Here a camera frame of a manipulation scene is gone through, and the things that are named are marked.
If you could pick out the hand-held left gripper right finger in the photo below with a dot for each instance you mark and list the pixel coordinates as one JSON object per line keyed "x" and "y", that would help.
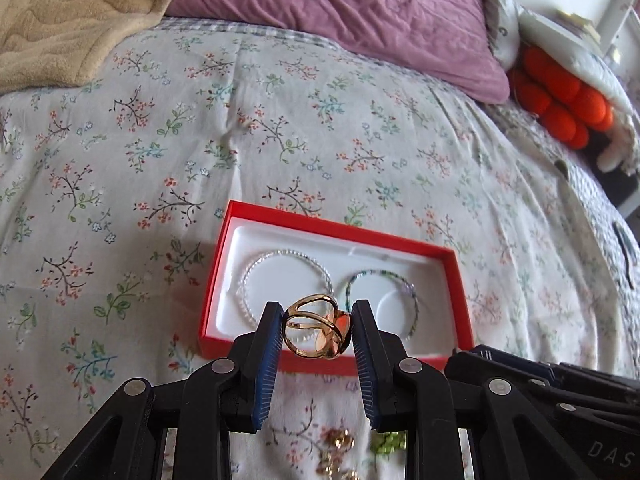
{"x": 366, "y": 365}

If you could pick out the orange plush balls toy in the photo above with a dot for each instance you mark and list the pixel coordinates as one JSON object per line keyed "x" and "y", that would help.
{"x": 560, "y": 95}

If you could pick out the purple pillow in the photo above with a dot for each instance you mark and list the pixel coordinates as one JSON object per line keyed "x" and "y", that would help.
{"x": 350, "y": 5}

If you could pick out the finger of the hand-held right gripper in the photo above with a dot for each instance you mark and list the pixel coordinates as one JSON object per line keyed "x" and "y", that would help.
{"x": 505, "y": 365}

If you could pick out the gold jewelry piece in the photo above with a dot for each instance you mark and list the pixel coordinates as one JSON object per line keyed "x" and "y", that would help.
{"x": 342, "y": 442}

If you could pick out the grey checked cloth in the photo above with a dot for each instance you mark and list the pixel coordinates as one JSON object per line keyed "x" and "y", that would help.
{"x": 575, "y": 185}

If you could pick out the beige quilted blanket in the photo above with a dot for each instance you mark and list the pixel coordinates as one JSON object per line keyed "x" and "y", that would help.
{"x": 75, "y": 10}

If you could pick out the white patterned pillow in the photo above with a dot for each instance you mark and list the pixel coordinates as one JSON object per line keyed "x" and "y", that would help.
{"x": 500, "y": 25}

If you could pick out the red jewelry box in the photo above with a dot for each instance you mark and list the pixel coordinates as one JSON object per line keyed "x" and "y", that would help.
{"x": 215, "y": 347}

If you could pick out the floral bedsheet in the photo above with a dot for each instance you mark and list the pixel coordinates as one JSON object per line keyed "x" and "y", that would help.
{"x": 250, "y": 135}

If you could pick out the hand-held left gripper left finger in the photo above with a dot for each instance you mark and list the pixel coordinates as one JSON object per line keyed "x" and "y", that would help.
{"x": 265, "y": 360}

